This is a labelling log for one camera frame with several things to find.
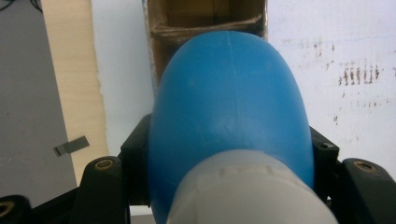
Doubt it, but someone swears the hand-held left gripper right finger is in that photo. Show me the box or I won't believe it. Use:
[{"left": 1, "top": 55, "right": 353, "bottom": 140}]
[{"left": 307, "top": 125, "right": 341, "bottom": 201}]

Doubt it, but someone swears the blue bottle with white cap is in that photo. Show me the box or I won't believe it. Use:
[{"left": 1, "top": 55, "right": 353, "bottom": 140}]
[{"left": 147, "top": 30, "right": 339, "bottom": 224}]

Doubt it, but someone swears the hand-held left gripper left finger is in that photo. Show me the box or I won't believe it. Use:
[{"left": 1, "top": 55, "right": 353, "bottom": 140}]
[{"left": 119, "top": 113, "right": 154, "bottom": 206}]

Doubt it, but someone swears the black tape strip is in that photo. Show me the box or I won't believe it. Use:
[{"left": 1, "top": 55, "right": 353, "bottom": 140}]
[{"left": 52, "top": 135, "right": 91, "bottom": 158}]

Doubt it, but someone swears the brown cardboard box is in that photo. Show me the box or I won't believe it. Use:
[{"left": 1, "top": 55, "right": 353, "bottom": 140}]
[{"left": 142, "top": 0, "right": 269, "bottom": 89}]

